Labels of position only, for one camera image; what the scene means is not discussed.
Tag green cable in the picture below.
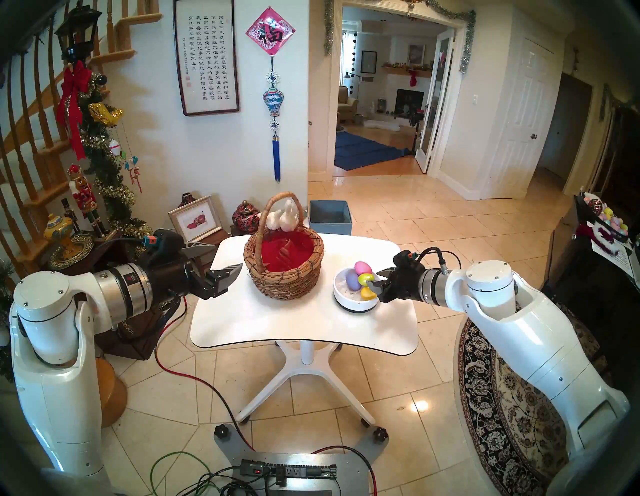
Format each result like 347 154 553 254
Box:
150 451 216 496

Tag black fireplace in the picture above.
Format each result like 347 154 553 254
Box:
394 89 425 118

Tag black lantern lamp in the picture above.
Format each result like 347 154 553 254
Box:
54 5 103 63

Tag white glass french door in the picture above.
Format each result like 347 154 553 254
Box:
415 27 456 175

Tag red shredded basket filling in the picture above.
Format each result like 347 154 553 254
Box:
261 230 317 273

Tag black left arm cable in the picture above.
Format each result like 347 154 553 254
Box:
117 295 183 346

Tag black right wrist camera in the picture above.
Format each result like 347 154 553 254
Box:
393 249 422 273

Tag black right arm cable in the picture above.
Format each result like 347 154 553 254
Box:
414 246 463 275

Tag yellow cloisonne urn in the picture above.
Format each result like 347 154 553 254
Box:
43 213 76 256

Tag framed Chinese calligraphy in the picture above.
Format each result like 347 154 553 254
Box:
173 0 241 117

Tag white plush bunny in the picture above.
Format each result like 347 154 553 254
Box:
257 199 306 232

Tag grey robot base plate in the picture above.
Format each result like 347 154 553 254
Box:
214 424 390 496

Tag red diamond fu decoration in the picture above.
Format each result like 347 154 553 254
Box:
245 6 296 57

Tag framed red shoe picture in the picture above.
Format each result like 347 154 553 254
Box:
168 195 223 244

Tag black tray of eggs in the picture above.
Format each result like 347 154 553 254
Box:
574 191 633 246

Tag black cable bundle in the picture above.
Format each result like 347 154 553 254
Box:
175 465 286 496

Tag blue area rug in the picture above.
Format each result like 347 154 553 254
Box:
334 131 406 172

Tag large oriental floral rug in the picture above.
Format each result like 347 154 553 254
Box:
454 287 626 496

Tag red ribbon bow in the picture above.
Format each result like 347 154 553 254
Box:
56 60 93 161

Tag white table pedestal base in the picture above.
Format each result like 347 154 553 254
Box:
235 340 377 426

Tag small black nutcracker figure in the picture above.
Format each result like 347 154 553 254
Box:
61 198 81 236

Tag green tinsel stair garland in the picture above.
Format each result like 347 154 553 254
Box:
75 72 153 241

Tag wooden staircase railing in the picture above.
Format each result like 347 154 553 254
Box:
0 0 163 281

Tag black power strip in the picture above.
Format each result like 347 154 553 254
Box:
240 460 338 481

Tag gold foil ornament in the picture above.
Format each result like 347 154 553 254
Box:
88 102 124 127

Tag red nutcracker figure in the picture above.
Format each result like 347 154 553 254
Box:
67 164 108 238

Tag white panel door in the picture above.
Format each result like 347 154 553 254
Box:
482 30 558 201

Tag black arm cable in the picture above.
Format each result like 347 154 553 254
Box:
117 295 183 346
414 246 463 275

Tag colourful hanging bird ornaments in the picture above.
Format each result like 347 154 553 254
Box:
122 156 143 193

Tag red cloisonne lidded jar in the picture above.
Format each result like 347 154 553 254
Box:
232 200 261 234

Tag ornate decorative plate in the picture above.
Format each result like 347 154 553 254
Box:
48 234 95 271

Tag round orange wooden stand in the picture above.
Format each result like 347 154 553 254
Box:
95 357 129 429

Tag decorated christmas tree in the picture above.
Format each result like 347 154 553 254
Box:
0 260 21 383

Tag white round bowl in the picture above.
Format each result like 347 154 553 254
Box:
333 267 383 314

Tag tan armchair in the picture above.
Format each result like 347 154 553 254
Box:
338 86 360 123

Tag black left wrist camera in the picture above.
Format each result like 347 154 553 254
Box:
141 229 187 261

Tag blue vase tassel hanging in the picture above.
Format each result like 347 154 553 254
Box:
263 56 285 183

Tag dark wood side table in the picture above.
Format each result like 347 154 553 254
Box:
47 230 231 361

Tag wicker basket with handle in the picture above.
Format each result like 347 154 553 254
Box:
243 191 325 301

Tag blue open box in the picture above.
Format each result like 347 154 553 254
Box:
308 200 353 236

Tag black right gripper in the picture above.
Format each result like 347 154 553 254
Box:
366 265 427 304

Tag white paper sheet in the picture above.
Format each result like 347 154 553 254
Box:
591 240 637 281

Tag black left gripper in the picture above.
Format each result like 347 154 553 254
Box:
148 241 244 303

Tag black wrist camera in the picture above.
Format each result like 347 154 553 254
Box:
393 249 422 273
141 229 187 261

